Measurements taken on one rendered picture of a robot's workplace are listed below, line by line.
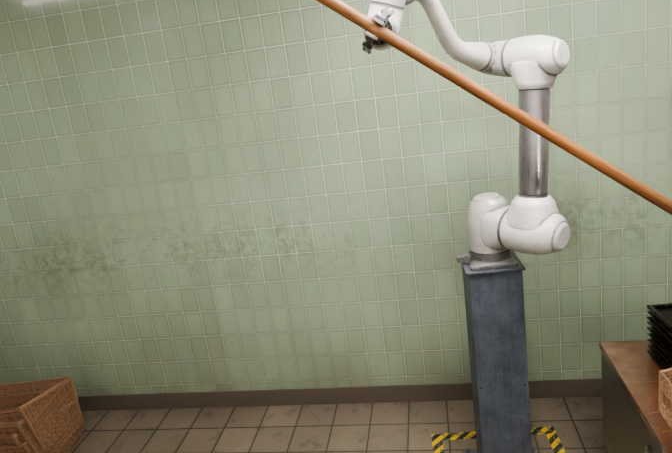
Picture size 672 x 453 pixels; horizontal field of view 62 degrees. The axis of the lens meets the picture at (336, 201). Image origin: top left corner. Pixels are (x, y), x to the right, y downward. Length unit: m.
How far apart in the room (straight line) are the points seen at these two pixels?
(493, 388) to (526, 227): 0.72
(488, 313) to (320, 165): 1.10
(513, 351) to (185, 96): 1.93
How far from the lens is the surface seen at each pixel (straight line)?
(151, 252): 3.22
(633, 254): 3.04
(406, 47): 1.42
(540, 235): 2.04
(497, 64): 2.08
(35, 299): 3.72
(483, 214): 2.16
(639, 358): 2.53
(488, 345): 2.34
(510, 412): 2.52
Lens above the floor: 1.84
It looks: 14 degrees down
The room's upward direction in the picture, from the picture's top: 8 degrees counter-clockwise
